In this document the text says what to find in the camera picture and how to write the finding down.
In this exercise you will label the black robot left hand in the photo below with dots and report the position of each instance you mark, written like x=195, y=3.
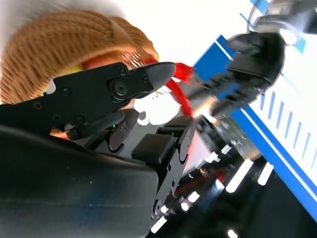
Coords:
x=260, y=59

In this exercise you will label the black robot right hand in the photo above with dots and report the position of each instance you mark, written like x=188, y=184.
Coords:
x=62, y=186

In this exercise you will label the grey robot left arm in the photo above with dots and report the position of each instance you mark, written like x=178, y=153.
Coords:
x=280, y=19

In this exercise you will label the red yellow apple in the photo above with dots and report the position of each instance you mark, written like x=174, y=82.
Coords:
x=104, y=61

